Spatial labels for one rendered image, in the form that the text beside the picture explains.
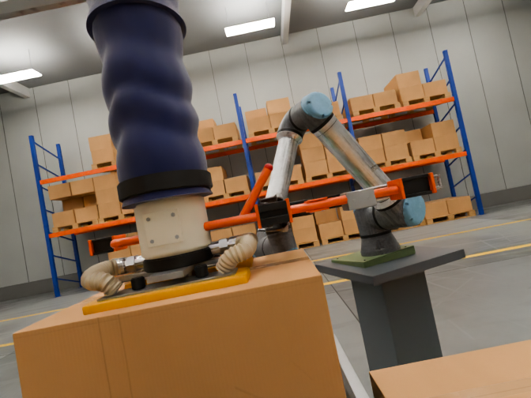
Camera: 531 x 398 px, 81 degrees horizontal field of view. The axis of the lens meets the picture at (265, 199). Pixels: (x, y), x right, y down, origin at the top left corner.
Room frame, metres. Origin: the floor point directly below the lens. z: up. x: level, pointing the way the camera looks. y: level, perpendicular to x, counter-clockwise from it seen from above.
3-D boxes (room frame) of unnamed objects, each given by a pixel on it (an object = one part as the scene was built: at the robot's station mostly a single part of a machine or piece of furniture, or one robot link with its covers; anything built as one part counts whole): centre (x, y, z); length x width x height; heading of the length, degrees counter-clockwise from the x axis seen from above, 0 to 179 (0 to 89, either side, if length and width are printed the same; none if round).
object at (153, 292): (0.68, 0.24, 0.97); 0.34 x 0.10 x 0.05; 91
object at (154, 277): (0.78, 0.24, 1.01); 0.34 x 0.25 x 0.06; 91
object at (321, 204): (0.90, 0.04, 1.08); 0.93 x 0.30 x 0.04; 91
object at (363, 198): (0.78, -0.23, 1.07); 0.07 x 0.07 x 0.04; 1
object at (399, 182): (0.78, -0.36, 1.07); 0.08 x 0.07 x 0.05; 91
